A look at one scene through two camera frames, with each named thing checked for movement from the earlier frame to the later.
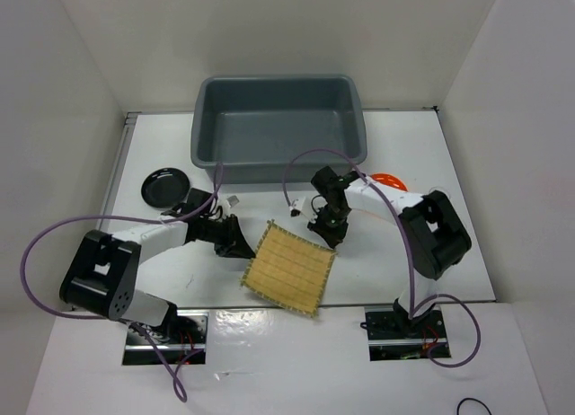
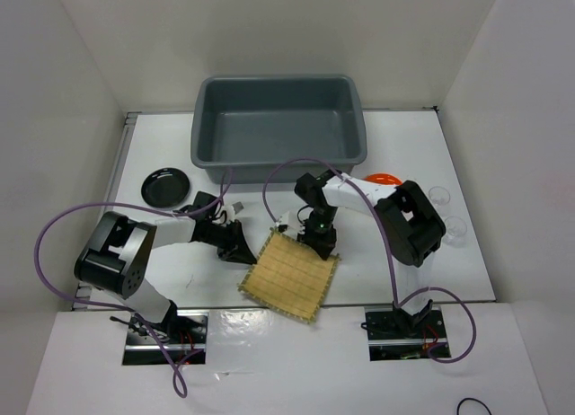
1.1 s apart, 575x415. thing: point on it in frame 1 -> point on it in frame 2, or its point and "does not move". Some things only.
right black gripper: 332,237 -> 322,244
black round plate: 166,188 does not move
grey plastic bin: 255,125 does not move
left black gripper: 234,243 does not move
